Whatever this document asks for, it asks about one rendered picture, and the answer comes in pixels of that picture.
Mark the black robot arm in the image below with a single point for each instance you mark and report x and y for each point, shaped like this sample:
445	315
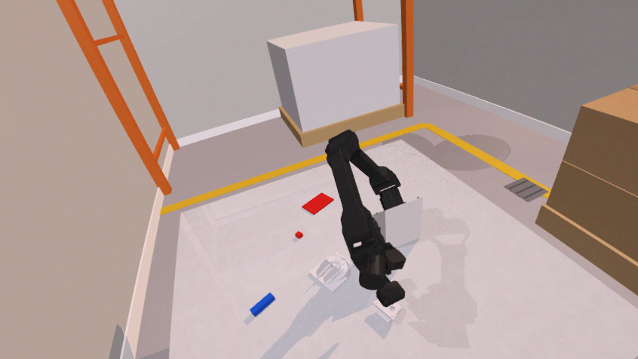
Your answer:
358	224

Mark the blue rectangular block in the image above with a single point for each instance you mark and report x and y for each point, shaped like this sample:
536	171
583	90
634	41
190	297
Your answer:
262	304

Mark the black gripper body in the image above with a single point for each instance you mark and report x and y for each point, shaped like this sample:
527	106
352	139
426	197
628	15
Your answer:
391	293

